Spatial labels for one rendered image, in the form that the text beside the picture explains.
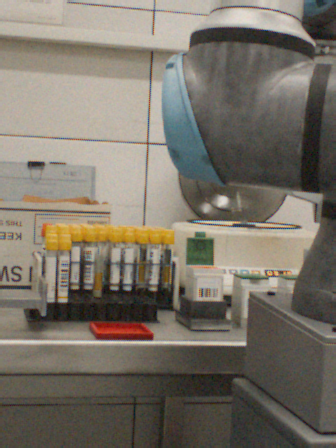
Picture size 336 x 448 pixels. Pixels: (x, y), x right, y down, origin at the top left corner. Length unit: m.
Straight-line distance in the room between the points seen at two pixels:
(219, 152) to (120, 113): 0.94
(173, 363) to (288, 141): 0.38
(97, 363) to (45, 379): 0.07
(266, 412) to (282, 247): 0.64
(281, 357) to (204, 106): 0.23
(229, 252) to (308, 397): 0.67
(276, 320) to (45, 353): 0.32
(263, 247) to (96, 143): 0.46
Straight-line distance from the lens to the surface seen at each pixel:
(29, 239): 1.30
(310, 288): 0.73
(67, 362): 0.99
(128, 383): 1.04
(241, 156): 0.74
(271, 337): 0.78
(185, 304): 1.12
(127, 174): 1.67
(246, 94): 0.73
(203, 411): 1.77
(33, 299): 1.03
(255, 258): 1.36
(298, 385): 0.72
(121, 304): 1.12
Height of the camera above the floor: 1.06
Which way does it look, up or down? 3 degrees down
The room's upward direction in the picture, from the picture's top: 3 degrees clockwise
